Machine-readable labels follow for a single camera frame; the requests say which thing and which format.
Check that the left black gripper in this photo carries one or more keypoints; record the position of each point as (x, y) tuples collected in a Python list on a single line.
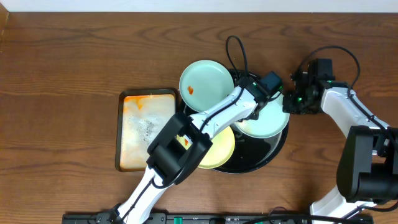
[(262, 104)]

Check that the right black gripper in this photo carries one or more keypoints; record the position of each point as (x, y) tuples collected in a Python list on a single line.
[(290, 104)]

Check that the mint plate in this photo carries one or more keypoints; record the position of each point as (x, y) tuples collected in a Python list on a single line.
[(271, 121), (205, 83)]

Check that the yellow plate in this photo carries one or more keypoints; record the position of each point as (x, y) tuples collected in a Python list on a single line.
[(221, 150)]

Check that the black rectangular soapy tray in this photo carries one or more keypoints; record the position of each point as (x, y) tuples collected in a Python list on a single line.
[(141, 116)]

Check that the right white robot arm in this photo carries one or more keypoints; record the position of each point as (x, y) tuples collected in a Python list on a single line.
[(366, 177)]

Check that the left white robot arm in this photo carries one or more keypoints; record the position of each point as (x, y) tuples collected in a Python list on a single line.
[(183, 142)]

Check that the black round tray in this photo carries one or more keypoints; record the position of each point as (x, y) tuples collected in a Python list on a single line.
[(252, 153)]

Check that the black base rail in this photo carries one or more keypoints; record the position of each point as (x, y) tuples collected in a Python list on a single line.
[(162, 218)]

